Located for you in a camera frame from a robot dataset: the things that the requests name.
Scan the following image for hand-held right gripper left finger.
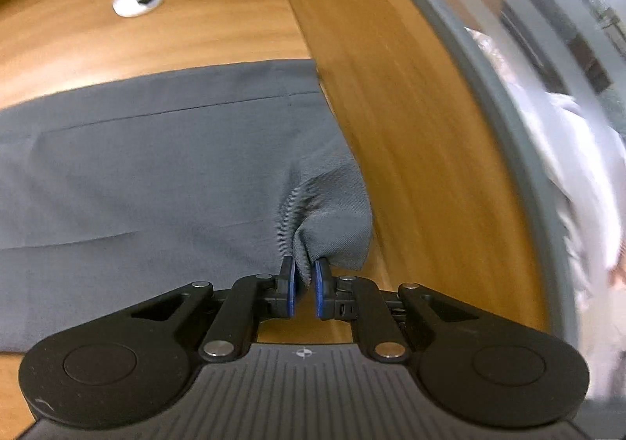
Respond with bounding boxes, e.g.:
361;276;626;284
130;257;299;363

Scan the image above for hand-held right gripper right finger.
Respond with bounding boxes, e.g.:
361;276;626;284
313;258;484;363

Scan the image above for grey pants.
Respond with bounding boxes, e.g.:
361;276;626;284
0;59;375;353

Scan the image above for white garment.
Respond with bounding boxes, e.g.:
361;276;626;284
464;27;626;397

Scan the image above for silver cable grommet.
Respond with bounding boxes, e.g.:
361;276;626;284
112;0;165;18

